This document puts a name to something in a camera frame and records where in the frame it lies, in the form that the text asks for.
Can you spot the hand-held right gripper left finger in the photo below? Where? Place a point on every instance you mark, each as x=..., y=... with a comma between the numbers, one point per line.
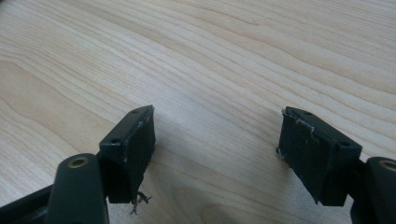
x=130, y=155

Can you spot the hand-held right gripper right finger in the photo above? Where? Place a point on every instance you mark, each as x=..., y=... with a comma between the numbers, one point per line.
x=314, y=155

